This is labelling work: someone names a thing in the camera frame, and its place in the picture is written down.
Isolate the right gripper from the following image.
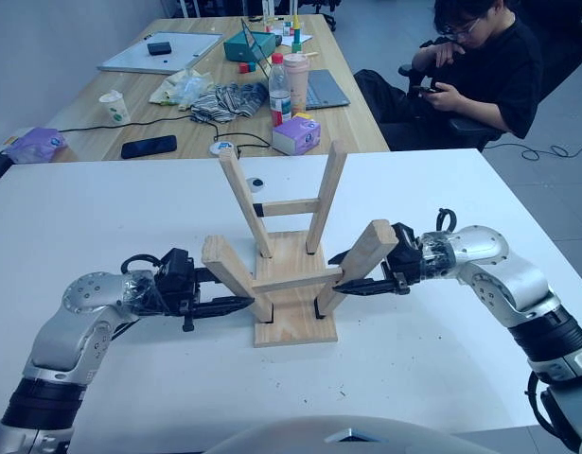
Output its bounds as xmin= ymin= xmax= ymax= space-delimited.
xmin=326 ymin=231 xmax=457 ymax=299

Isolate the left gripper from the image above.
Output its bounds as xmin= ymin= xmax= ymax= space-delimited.
xmin=128 ymin=266 xmax=257 ymax=334

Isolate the wooden leg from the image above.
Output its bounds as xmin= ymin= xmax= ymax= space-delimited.
xmin=305 ymin=140 xmax=349 ymax=257
xmin=201 ymin=234 xmax=275 ymax=324
xmin=219 ymin=152 xmax=274 ymax=259
xmin=315 ymin=218 xmax=400 ymax=320

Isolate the wooden cross bar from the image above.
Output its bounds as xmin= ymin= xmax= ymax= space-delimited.
xmin=252 ymin=266 xmax=344 ymax=297
xmin=254 ymin=198 xmax=321 ymax=218

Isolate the wooden seat board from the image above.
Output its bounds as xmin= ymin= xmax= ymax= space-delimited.
xmin=253 ymin=231 xmax=340 ymax=349

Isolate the round white puck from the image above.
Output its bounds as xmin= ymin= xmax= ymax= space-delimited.
xmin=208 ymin=139 xmax=239 ymax=158

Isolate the purple tissue box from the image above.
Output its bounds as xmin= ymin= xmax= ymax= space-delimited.
xmin=272 ymin=113 xmax=323 ymax=157

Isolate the black smartphone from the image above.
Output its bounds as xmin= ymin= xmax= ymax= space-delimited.
xmin=120 ymin=134 xmax=179 ymax=161

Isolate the robot body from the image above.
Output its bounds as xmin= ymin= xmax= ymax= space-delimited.
xmin=213 ymin=414 xmax=503 ymax=454

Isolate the grey laptop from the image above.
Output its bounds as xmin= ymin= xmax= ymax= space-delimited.
xmin=239 ymin=18 xmax=352 ymax=112

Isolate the striped cloth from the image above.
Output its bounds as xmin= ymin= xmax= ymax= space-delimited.
xmin=190 ymin=81 xmax=270 ymax=126

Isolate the clear bottle with red label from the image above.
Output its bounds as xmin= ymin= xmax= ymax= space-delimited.
xmin=268 ymin=52 xmax=293 ymax=129

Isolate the pink tumbler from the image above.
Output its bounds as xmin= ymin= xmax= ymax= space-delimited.
xmin=283 ymin=52 xmax=311 ymax=117

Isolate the crumpled plastic bag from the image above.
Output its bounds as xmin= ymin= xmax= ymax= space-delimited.
xmin=148 ymin=68 xmax=214 ymax=113

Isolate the white paper cup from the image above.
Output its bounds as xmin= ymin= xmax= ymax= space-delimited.
xmin=97 ymin=89 xmax=132 ymax=127

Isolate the purple tissue pack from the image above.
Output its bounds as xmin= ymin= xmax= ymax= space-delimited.
xmin=3 ymin=126 xmax=67 ymax=165

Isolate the whiteboard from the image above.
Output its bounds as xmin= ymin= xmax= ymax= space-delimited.
xmin=97 ymin=30 xmax=225 ymax=76

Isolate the person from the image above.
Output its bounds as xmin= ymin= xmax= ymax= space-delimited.
xmin=353 ymin=0 xmax=545 ymax=153

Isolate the colourful block tower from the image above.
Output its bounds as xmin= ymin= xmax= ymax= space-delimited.
xmin=290 ymin=13 xmax=305 ymax=54

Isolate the teal box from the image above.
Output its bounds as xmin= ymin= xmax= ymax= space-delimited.
xmin=222 ymin=31 xmax=277 ymax=63

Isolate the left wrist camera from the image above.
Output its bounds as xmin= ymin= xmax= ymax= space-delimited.
xmin=155 ymin=247 xmax=198 ymax=290

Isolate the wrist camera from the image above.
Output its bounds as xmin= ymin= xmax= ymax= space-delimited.
xmin=155 ymin=247 xmax=198 ymax=290
xmin=388 ymin=221 xmax=423 ymax=259

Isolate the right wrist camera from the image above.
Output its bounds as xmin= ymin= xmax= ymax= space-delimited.
xmin=388 ymin=221 xmax=423 ymax=259

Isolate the thin black desk cable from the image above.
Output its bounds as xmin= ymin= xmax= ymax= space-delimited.
xmin=57 ymin=117 xmax=274 ymax=153

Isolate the black floor cable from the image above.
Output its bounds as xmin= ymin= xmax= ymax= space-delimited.
xmin=487 ymin=141 xmax=582 ymax=163

